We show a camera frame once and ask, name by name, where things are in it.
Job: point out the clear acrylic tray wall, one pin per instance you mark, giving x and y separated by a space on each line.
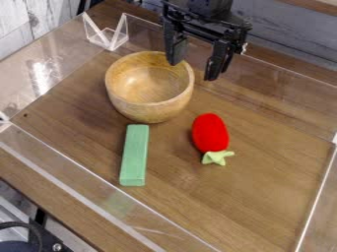
97 209

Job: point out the black clamp with cable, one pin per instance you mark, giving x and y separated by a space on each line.
23 235

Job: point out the green rectangular block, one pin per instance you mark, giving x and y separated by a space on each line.
133 172

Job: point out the clear acrylic corner bracket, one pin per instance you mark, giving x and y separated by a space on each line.
108 38

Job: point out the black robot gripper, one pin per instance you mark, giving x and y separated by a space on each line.
208 20

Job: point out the brown wooden bowl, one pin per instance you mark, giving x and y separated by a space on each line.
149 90

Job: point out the red plush strawberry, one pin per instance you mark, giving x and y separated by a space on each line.
210 138

